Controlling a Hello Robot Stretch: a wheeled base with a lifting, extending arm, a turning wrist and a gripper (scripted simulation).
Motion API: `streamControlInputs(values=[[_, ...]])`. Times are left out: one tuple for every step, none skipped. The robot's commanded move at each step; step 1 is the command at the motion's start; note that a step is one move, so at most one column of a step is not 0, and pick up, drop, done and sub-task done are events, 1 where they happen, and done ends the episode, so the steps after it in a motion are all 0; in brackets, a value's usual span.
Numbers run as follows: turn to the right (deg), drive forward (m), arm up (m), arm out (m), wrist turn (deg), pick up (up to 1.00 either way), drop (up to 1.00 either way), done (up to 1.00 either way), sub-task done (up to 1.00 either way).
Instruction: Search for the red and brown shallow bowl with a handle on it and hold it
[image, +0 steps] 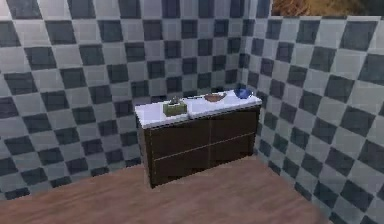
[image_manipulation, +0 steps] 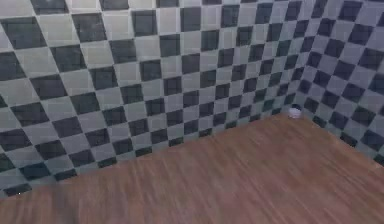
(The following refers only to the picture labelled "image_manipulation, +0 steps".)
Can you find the small white round object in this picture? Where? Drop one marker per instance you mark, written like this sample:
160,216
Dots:
294,112

